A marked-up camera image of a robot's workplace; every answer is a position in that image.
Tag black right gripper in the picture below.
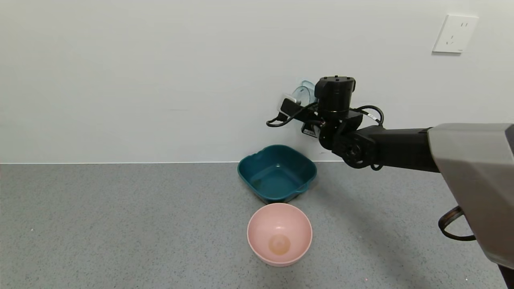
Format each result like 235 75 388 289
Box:
300 106 325 138

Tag clear ribbed plastic cup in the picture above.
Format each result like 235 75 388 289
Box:
291 80 317 107

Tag pink round plastic bowl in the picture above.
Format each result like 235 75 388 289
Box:
247 203 313 267

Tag teal square plastic basin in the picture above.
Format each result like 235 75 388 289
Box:
237 144 317 204

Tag black camera cable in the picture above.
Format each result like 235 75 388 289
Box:
266 102 318 128

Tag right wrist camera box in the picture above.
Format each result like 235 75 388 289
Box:
278 94 302 119

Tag black cable with white tag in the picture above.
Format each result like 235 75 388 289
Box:
350 105 384 127

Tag dark cable loop under arm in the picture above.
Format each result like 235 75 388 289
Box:
438 206 477 242

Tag white wall power socket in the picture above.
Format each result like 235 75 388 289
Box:
432 15 479 54

